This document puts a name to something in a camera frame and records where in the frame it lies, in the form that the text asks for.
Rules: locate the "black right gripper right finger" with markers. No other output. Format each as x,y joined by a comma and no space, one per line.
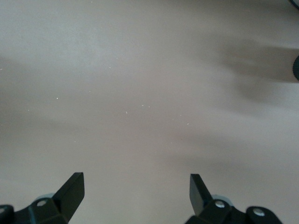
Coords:
210,210

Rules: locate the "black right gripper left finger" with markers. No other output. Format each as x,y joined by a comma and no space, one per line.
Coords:
63,200

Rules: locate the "black cylindrical object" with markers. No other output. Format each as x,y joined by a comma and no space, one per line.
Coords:
296,67

